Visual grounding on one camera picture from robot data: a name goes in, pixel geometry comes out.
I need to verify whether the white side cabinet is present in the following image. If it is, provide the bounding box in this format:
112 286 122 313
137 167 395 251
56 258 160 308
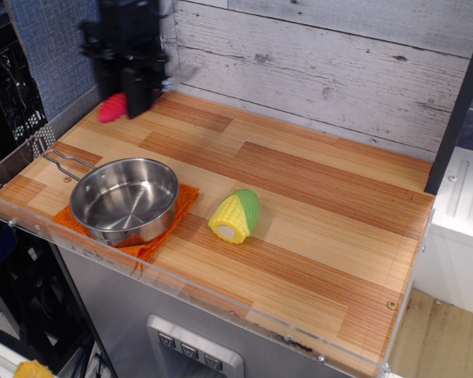
413 147 473 313

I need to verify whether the blue fabric panel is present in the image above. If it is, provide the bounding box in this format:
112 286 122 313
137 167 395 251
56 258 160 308
4 0 99 121

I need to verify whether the red handled metal fork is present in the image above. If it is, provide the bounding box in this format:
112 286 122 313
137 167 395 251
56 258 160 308
97 65 200 125

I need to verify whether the silver dispenser button panel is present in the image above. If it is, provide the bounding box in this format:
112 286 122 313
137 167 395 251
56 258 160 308
147 314 245 377

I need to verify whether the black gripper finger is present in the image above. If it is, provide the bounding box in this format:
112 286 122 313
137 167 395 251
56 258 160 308
92 57 123 100
121 69 162 119

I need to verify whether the yellow object at corner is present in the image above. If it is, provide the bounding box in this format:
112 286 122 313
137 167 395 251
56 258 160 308
13 360 54 378

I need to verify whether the orange knitted cloth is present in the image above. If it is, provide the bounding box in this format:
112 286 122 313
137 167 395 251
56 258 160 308
52 183 199 262

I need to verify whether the black equipment rack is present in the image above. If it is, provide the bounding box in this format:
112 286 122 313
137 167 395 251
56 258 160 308
0 9 47 160

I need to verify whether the silver toy fridge cabinet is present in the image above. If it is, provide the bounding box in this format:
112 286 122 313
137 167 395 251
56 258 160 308
57 243 363 378

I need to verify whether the dark grey right post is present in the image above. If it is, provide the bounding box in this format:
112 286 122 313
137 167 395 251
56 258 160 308
424 54 473 195

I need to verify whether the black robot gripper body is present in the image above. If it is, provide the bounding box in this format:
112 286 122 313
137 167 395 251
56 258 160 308
79 1 169 76

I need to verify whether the yellow green toy corn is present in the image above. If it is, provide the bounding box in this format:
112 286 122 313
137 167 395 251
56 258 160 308
208 189 261 244

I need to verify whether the stainless steel pan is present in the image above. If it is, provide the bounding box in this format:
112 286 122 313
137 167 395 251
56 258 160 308
44 149 180 246

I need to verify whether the clear acrylic guard rail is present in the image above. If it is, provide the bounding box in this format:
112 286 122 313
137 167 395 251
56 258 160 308
0 58 437 378

